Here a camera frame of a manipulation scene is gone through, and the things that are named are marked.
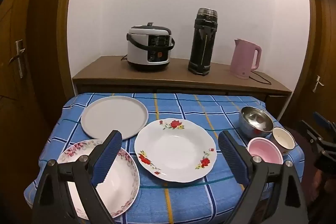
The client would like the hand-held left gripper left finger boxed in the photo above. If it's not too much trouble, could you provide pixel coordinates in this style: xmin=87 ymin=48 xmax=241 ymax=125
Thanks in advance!
xmin=31 ymin=130 xmax=123 ymax=224

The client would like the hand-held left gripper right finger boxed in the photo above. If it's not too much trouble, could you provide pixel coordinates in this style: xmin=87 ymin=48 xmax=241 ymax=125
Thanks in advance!
xmin=218 ymin=131 xmax=308 ymax=224

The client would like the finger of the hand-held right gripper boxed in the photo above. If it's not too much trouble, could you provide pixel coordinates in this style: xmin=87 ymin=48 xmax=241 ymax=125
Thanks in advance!
xmin=301 ymin=112 xmax=336 ymax=154

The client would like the white plate with pink flowers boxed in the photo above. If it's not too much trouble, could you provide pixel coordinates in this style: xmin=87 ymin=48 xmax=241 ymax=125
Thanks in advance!
xmin=57 ymin=139 xmax=140 ymax=220

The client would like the pink bowl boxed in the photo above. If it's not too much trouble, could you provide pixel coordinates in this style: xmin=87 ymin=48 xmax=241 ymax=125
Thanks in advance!
xmin=247 ymin=137 xmax=284 ymax=165

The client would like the plain grey round plate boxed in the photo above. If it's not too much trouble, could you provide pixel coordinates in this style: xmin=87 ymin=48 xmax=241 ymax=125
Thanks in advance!
xmin=81 ymin=96 xmax=149 ymax=140

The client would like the stainless steel bowl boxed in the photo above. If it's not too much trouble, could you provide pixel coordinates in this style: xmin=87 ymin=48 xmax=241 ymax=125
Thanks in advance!
xmin=238 ymin=106 xmax=274 ymax=138

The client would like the white plate with red flowers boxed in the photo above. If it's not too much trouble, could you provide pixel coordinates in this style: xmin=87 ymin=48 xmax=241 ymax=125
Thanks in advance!
xmin=134 ymin=118 xmax=217 ymax=183

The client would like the blue plaid tablecloth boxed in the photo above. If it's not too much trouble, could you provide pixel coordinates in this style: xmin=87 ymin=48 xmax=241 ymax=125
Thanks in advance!
xmin=24 ymin=93 xmax=305 ymax=224

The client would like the wooden door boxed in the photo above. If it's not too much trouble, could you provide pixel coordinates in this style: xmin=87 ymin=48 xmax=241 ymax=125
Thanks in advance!
xmin=301 ymin=0 xmax=336 ymax=130
xmin=0 ymin=0 xmax=87 ymax=214

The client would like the pink electric kettle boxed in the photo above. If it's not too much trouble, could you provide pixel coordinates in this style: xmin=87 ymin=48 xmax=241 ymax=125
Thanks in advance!
xmin=230 ymin=39 xmax=262 ymax=79

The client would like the brown wooden cabinet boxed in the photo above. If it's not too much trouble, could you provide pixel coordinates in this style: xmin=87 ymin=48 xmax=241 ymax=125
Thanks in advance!
xmin=72 ymin=55 xmax=293 ymax=121

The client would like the black thermos flask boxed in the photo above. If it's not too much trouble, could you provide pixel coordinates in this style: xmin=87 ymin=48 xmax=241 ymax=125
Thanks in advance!
xmin=188 ymin=8 xmax=218 ymax=75

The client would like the silver and black rice cooker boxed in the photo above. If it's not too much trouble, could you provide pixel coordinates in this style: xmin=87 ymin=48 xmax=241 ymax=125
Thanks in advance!
xmin=126 ymin=22 xmax=175 ymax=72

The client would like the silver door handle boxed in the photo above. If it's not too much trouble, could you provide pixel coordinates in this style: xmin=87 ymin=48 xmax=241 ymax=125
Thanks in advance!
xmin=9 ymin=40 xmax=26 ymax=79
xmin=314 ymin=75 xmax=325 ymax=93

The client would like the black kettle cable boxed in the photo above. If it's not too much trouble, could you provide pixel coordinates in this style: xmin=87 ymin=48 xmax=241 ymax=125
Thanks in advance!
xmin=249 ymin=70 xmax=272 ymax=85

